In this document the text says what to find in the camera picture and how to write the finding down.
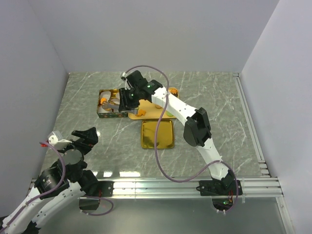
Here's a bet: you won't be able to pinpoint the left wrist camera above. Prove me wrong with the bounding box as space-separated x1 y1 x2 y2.
46 131 72 150

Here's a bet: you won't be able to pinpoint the aluminium rail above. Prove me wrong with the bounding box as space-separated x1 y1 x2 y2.
99 177 283 199

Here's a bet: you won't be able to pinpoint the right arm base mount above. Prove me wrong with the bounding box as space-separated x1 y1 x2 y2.
196 180 243 214

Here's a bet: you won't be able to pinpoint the gold tin lid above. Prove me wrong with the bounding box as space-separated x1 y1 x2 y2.
141 119 175 149

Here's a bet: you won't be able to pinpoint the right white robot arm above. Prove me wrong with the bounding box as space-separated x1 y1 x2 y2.
118 70 238 195

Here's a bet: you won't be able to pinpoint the metal tongs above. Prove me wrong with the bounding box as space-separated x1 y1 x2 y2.
101 101 138 115

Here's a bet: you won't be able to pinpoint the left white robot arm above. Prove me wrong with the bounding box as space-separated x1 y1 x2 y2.
0 127 98 234

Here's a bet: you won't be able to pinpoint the green square cookie tin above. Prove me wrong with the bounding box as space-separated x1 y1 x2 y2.
97 89 128 118

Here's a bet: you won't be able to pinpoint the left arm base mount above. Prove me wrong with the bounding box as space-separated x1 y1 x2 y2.
78 181 114 214

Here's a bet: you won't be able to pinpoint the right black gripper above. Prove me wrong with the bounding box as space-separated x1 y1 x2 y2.
118 88 141 113

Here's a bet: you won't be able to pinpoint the yellow serving tray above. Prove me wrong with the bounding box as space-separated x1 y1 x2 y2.
128 87 179 120

